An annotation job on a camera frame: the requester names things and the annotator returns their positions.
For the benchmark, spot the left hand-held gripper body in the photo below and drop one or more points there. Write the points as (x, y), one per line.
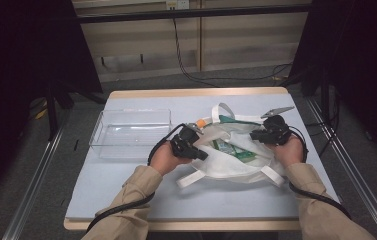
(184, 143)

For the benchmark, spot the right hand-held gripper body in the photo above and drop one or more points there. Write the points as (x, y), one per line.
(277, 130)

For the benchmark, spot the white printed tote bag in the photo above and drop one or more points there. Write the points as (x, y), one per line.
(229, 168)

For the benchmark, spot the person's left hand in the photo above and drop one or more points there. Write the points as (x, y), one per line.
(164, 158)

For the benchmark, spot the person's right hand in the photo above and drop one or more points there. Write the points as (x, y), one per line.
(291, 151)

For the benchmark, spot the green and white packet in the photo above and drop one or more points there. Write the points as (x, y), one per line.
(234, 150)

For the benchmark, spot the light blue table mat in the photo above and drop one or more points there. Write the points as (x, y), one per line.
(209, 203)

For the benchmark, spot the clear plastic container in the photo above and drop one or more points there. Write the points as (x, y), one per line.
(132, 133)

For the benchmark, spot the wooden table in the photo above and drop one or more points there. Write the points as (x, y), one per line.
(162, 92)

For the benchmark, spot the small black floor piece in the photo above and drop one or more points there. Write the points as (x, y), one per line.
(76, 145)

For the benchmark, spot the black curtain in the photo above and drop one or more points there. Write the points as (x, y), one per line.
(359, 50)
(26, 50)

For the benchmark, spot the black horizontal bar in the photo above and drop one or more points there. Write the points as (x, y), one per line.
(192, 14)

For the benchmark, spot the black metal stand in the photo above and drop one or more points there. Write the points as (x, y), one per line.
(52, 113)

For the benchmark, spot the aluminium floor rail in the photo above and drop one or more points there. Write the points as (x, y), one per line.
(359, 180)
(32, 186)

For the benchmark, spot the white wall power outlet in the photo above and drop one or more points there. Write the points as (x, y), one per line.
(177, 4)

